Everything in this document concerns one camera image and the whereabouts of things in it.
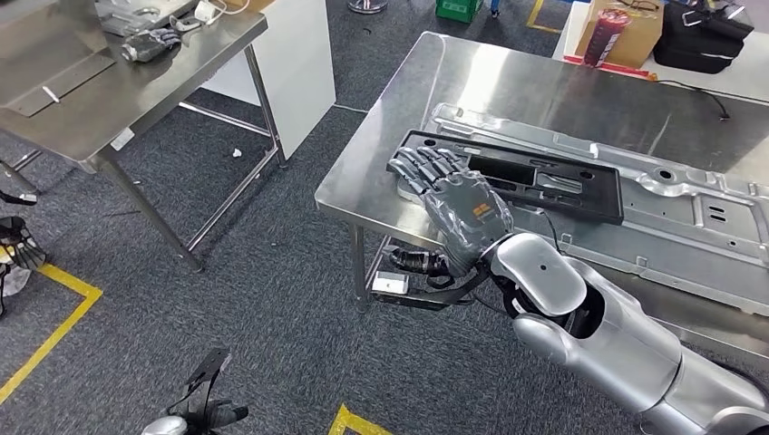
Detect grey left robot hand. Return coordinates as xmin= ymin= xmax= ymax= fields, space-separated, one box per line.
xmin=198 ymin=400 xmax=250 ymax=431

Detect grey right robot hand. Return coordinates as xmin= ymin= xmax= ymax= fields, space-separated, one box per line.
xmin=387 ymin=145 xmax=516 ymax=278

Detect long black plastic part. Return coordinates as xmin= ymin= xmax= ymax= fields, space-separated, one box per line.
xmin=385 ymin=129 xmax=625 ymax=227

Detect stainless steel workbench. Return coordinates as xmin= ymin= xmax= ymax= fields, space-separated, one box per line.
xmin=314 ymin=31 xmax=769 ymax=362

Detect red flat strip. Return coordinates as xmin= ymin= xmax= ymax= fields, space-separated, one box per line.
xmin=562 ymin=53 xmax=659 ymax=82

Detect green plastic crate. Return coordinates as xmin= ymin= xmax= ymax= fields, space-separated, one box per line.
xmin=435 ymin=0 xmax=485 ymax=24

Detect stamped grey metal panel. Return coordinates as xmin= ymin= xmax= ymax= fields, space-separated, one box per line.
xmin=396 ymin=101 xmax=769 ymax=317

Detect red cylindrical can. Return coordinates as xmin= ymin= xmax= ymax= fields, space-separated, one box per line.
xmin=582 ymin=6 xmax=632 ymax=68

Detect black ribbed device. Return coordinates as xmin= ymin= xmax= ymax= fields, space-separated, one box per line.
xmin=0 ymin=215 xmax=48 ymax=273

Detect black bag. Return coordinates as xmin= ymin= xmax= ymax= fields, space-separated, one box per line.
xmin=653 ymin=0 xmax=755 ymax=75

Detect stainless steel table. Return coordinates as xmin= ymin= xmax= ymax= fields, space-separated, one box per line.
xmin=0 ymin=0 xmax=289 ymax=275

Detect grey detached robot hand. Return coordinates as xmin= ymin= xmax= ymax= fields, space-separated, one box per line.
xmin=120 ymin=26 xmax=182 ymax=64

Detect flat grey metal sheet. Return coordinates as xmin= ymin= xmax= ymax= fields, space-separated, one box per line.
xmin=5 ymin=53 xmax=116 ymax=119

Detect black cable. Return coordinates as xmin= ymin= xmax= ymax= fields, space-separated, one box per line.
xmin=657 ymin=79 xmax=731 ymax=121

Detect white charger with cable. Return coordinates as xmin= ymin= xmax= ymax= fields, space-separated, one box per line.
xmin=170 ymin=0 xmax=248 ymax=33

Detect grey metal bracket parts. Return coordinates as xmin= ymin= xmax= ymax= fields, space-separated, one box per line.
xmin=95 ymin=0 xmax=200 ymax=37

